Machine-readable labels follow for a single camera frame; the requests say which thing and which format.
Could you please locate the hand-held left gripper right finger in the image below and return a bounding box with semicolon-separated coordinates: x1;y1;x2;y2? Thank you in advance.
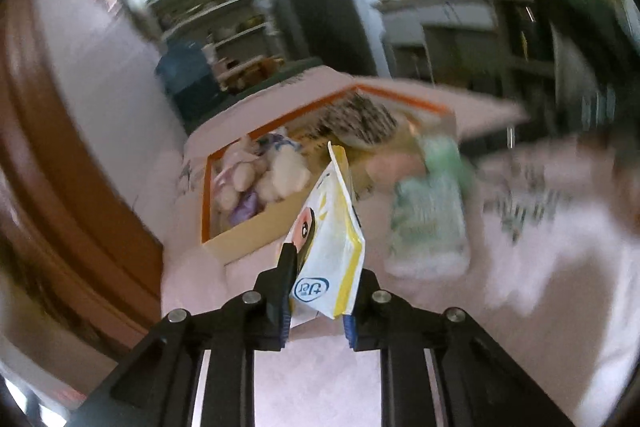
342;268;576;427

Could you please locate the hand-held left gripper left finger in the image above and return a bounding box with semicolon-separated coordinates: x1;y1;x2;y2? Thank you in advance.
75;243;297;427

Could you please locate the small purple plush toy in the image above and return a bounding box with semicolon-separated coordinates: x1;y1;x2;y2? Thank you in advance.
229;189;261;224

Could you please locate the grey kitchen counter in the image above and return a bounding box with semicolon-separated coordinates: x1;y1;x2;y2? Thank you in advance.
374;0;557;120

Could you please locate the orange rimmed cardboard box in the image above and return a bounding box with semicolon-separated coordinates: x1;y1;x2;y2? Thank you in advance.
200;84;457;266

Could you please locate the small white plush toy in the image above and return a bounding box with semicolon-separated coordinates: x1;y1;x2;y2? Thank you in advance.
259;149;312;204

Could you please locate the mint green tissue pack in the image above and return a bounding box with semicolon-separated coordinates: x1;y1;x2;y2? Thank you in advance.
384;133;477;280

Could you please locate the leopard print cloth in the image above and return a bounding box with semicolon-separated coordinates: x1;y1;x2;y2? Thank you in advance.
314;93;402;148

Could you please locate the white metal shelf rack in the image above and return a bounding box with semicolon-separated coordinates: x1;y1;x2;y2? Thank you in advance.
144;0;287;94

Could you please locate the white teddy bear pink dress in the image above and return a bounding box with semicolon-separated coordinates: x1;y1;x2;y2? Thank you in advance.
212;136;262;214

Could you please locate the dark grey refrigerator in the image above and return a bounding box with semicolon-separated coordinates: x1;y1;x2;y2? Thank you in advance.
260;0;379;78

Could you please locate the yellow white tissue pack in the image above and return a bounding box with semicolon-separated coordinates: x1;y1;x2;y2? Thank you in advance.
286;142;367;329

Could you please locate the blue water jug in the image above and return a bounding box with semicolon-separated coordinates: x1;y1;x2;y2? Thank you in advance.
154;38;222;120

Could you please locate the brown wooden headboard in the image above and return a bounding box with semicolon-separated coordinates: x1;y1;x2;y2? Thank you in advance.
0;0;167;350

